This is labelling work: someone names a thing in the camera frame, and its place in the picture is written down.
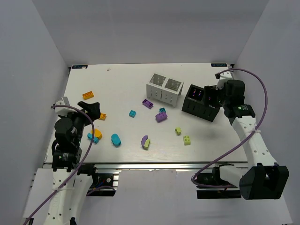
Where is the aluminium front rail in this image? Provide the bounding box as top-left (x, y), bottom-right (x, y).
top-left (43, 161), bottom-right (249, 171)

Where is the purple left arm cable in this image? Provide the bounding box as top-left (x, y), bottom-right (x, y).
top-left (22, 104), bottom-right (95, 225)

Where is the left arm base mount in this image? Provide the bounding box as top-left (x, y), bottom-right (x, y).
top-left (77, 164), bottom-right (117, 196)

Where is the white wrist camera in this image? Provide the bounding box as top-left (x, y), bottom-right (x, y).
top-left (53, 97), bottom-right (72, 117)
top-left (215, 71), bottom-right (233, 90)

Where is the orange rectangular lego brick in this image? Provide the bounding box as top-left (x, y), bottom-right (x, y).
top-left (82, 91), bottom-right (94, 100)

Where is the cyan hollow lego brick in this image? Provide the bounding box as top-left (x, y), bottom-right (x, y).
top-left (159, 107), bottom-right (166, 113)

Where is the green square lego brick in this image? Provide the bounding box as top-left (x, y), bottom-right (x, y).
top-left (183, 135), bottom-right (191, 146)

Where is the cyan square lego brick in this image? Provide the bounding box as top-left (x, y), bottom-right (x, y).
top-left (129, 110), bottom-right (136, 118)

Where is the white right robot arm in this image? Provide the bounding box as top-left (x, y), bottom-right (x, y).
top-left (203, 80), bottom-right (289, 200)

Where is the small orange lego brick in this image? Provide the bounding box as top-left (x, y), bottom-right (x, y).
top-left (99, 113), bottom-right (106, 120)

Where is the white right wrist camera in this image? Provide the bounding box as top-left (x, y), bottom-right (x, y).
top-left (215, 71), bottom-right (233, 90)

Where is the small green curved lego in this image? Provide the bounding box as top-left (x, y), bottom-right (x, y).
top-left (175, 127), bottom-right (181, 135)

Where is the blue corner sticker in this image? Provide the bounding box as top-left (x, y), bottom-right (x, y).
top-left (210, 63), bottom-right (228, 68)
top-left (71, 65), bottom-right (88, 69)

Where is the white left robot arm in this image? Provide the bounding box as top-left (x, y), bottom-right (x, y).
top-left (44, 99), bottom-right (101, 225)

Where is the blue right corner sticker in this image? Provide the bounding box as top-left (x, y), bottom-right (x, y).
top-left (210, 63), bottom-right (228, 68)

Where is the purple rectangular lego brick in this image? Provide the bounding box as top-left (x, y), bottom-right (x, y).
top-left (142, 99), bottom-right (153, 109)

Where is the purple rounded lego brick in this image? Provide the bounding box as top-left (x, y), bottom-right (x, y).
top-left (155, 112), bottom-right (168, 122)

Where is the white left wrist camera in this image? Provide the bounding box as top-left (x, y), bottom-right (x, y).
top-left (53, 97), bottom-right (72, 117)

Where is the white two-compartment container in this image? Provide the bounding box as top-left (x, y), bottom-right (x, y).
top-left (146, 74), bottom-right (184, 107)

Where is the black two-compartment container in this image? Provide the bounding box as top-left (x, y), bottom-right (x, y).
top-left (181, 84), bottom-right (220, 122)

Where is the orange rounded lego brick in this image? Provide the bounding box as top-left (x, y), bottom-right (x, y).
top-left (94, 129), bottom-right (103, 140)

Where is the purple half-round lego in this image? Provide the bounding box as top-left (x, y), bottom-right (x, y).
top-left (141, 135), bottom-right (148, 147)

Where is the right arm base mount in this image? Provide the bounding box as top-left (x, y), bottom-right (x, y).
top-left (192, 163), bottom-right (244, 199)

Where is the green curved lego brick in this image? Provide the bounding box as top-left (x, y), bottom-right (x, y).
top-left (143, 139), bottom-right (150, 150)

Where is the blue left corner sticker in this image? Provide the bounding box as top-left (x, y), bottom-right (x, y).
top-left (71, 65), bottom-right (88, 69)

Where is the cyan lego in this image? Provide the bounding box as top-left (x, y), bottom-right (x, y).
top-left (87, 133), bottom-right (99, 144)

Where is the cyan rounded lego brick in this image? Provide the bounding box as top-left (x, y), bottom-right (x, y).
top-left (111, 134), bottom-right (121, 147)

